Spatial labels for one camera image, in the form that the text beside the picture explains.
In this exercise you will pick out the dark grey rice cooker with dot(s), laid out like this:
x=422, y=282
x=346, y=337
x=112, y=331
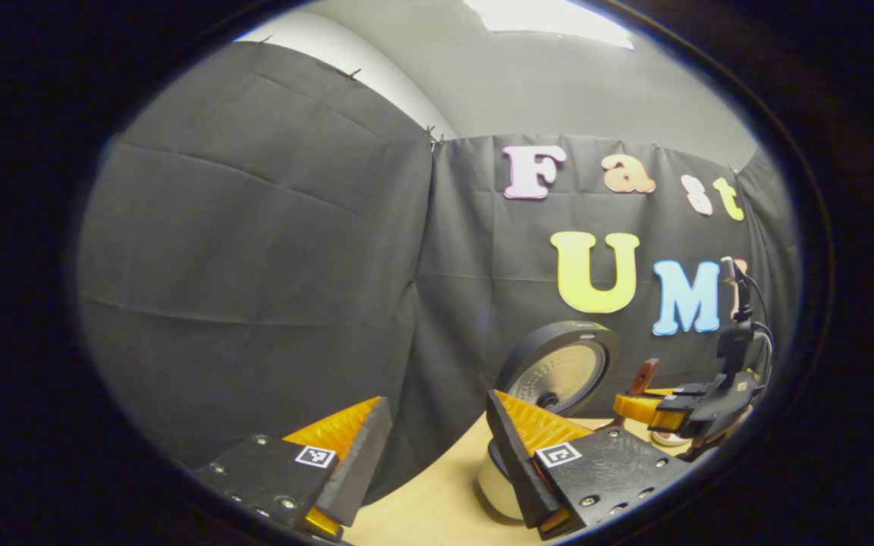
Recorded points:
x=558, y=371

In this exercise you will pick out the large ceiling light panel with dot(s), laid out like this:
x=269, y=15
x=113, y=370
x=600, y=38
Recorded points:
x=551, y=19

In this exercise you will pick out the black backdrop cloth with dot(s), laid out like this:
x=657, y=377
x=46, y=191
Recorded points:
x=255, y=265

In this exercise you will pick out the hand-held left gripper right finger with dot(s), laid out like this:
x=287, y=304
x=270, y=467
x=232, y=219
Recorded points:
x=517, y=470

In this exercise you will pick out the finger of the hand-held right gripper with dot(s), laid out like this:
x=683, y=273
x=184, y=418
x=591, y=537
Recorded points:
x=646, y=411

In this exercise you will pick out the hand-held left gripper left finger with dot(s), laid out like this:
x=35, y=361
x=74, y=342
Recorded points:
x=361, y=470

